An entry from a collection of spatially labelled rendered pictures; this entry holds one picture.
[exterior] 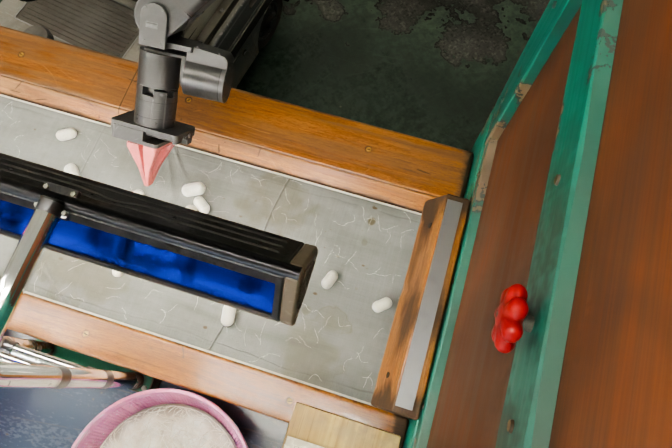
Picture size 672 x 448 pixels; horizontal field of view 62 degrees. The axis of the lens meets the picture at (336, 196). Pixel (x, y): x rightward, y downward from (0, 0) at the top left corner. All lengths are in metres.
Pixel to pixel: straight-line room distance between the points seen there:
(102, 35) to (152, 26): 0.70
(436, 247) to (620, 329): 0.50
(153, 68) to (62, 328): 0.40
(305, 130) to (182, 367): 0.41
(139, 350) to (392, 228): 0.42
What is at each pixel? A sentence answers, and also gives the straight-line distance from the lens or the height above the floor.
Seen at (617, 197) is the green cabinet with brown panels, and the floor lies 1.31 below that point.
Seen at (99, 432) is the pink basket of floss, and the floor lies 0.74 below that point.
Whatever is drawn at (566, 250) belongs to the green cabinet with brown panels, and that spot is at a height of 1.27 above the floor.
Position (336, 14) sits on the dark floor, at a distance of 2.00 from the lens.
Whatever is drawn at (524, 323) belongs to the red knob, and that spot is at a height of 1.24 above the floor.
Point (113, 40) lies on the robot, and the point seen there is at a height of 0.47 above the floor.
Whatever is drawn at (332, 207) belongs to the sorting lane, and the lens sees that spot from 0.89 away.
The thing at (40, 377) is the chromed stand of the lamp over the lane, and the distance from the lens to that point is 0.65.
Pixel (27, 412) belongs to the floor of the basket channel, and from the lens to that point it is 1.04.
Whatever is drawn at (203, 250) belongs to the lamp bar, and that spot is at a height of 1.11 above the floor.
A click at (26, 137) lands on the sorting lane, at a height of 0.74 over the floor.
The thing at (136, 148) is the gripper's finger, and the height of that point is 0.87.
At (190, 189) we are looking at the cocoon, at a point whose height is 0.76.
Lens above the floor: 1.59
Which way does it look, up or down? 71 degrees down
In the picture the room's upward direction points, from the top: 3 degrees counter-clockwise
